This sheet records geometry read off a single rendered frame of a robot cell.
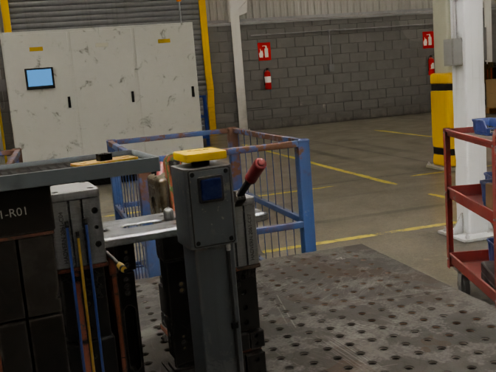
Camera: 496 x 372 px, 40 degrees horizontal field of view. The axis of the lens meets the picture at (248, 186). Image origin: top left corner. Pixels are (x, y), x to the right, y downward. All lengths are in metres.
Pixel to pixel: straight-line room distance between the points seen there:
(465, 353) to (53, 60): 7.99
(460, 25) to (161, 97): 5.06
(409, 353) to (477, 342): 0.14
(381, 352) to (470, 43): 3.74
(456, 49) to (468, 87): 0.27
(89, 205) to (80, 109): 7.97
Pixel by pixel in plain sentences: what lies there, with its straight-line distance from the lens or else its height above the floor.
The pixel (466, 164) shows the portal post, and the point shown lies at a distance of 5.01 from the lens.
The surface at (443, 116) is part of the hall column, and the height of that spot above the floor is 0.61.
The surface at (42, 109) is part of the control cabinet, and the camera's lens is 9.00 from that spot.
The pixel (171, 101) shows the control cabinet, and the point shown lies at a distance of 9.17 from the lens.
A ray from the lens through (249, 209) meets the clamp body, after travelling 1.14.
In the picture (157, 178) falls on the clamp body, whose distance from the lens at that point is 1.46.
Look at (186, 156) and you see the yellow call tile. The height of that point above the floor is 1.16.
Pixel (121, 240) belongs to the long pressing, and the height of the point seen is 1.00.
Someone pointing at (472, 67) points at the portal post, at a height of 1.19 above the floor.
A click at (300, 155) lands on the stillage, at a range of 3.16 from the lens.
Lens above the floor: 1.26
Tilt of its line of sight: 9 degrees down
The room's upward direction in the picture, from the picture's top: 5 degrees counter-clockwise
